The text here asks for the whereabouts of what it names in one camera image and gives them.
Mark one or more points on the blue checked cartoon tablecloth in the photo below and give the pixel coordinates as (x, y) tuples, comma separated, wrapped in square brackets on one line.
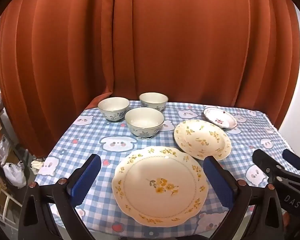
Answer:
[(90, 140)]

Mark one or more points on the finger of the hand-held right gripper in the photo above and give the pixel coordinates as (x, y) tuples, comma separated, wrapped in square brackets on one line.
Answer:
[(265, 161), (295, 160)]

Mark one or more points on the white plastic bag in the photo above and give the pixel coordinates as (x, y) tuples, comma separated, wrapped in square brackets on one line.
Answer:
[(13, 173)]

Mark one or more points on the white bowl with blue floral print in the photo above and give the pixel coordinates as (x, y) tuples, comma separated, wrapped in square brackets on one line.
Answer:
[(153, 99), (144, 120), (113, 107)]

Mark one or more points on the deep yellow floral plate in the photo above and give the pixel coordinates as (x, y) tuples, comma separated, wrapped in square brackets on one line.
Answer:
[(202, 137)]

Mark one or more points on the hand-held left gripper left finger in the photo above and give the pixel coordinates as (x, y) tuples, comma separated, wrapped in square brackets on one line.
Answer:
[(86, 180)]

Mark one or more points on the clear plastic bag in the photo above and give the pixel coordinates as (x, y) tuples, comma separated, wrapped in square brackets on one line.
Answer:
[(1, 148)]

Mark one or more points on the wooden storage shelf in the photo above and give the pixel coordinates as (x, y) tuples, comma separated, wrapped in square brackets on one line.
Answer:
[(0, 127)]

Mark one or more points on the large scalloped yellow floral plate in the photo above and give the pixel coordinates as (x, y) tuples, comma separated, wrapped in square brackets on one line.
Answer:
[(162, 172)]

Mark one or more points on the crumpled white cloth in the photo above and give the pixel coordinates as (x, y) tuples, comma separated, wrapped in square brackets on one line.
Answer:
[(37, 165)]

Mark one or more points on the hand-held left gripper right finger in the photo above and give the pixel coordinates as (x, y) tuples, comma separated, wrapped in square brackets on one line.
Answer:
[(218, 182)]

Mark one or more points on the white frame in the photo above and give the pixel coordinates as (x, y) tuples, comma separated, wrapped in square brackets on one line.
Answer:
[(7, 205)]

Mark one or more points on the orange curtain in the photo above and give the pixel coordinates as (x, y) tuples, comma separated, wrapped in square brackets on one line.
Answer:
[(150, 42)]

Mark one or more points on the small red-rimmed floral plate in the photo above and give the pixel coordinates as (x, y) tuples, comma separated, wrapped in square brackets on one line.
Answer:
[(220, 118)]

